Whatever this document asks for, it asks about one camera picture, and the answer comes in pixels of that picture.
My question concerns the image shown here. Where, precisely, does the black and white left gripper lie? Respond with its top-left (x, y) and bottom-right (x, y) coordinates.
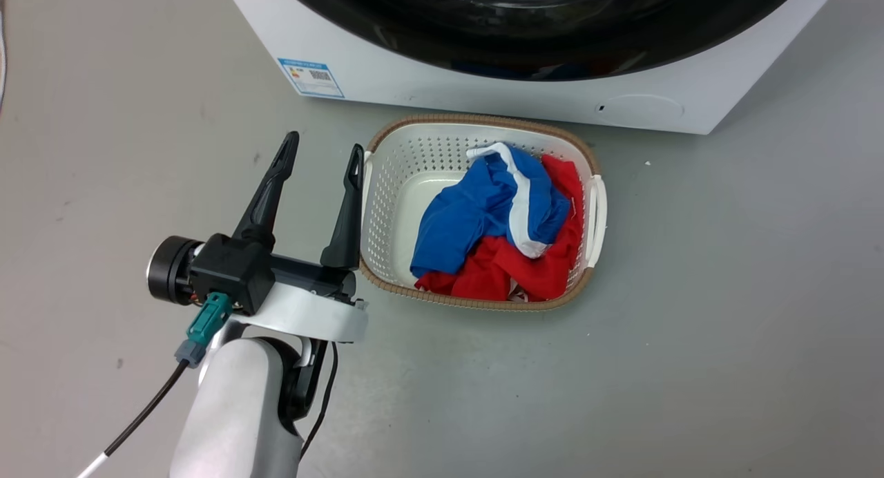
top-left (146, 131), bottom-right (369, 344)

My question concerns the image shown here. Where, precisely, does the white washing machine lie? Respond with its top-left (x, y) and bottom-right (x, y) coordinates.
top-left (221, 0), bottom-right (846, 135)

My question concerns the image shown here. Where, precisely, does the black round washing machine door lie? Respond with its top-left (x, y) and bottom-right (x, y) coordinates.
top-left (271, 0), bottom-right (809, 82)

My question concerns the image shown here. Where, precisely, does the white perforated laundry basket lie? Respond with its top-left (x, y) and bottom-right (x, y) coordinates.
top-left (358, 115), bottom-right (608, 312)

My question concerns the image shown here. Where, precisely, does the blue white energy label sticker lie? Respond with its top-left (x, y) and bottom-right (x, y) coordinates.
top-left (278, 57), bottom-right (345, 99)

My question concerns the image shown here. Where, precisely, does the blue garment with white stripe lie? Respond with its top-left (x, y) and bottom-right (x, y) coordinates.
top-left (410, 142), bottom-right (572, 279)

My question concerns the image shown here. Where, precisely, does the red garment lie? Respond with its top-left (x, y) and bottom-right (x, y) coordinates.
top-left (414, 154), bottom-right (585, 303)

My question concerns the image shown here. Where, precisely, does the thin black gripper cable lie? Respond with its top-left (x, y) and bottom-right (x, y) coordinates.
top-left (298, 341), bottom-right (339, 462)

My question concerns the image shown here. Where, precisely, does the black cable with teal connector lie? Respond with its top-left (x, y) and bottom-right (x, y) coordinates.
top-left (75, 291), bottom-right (234, 478)

